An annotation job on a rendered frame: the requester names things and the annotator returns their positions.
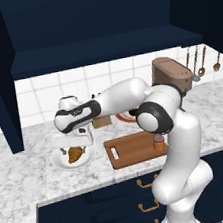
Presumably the hanging copper fork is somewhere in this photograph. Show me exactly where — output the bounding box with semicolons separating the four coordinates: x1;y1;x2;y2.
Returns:
210;50;223;73

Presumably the navy base cabinet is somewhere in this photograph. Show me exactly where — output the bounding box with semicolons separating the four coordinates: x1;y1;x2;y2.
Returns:
25;146;223;223

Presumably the hanging brown handled utensil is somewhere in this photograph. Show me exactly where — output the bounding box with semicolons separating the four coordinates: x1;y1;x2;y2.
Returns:
183;45;194;70

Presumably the red rimmed white plate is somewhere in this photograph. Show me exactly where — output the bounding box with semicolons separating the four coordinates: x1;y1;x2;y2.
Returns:
114;108;141;127

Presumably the navy open upper cabinet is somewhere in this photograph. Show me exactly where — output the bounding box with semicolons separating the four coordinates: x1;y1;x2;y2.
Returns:
0;0;223;84

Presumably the brown square pastry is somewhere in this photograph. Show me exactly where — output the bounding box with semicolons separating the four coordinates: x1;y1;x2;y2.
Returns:
90;114;114;130

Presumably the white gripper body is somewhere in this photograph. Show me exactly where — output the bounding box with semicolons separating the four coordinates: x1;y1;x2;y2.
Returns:
49;127;97;154

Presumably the orange jar with brown lid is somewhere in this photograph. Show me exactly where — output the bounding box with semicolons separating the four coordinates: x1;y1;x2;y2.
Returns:
150;133;169;153

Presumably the hanging silver spatula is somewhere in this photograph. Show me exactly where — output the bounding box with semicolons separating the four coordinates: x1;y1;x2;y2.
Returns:
187;44;204;83

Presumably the brown croissant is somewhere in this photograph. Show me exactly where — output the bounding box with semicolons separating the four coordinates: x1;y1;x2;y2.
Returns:
65;145;86;165

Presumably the wooden cutting board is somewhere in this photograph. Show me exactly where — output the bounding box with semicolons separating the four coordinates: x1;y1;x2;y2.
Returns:
101;127;172;172

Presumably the brown countertop appliance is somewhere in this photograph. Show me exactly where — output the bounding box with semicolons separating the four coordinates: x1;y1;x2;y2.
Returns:
147;52;196;99

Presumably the white round plate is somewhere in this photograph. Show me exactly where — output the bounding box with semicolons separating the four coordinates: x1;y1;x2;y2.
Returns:
49;141;101;174

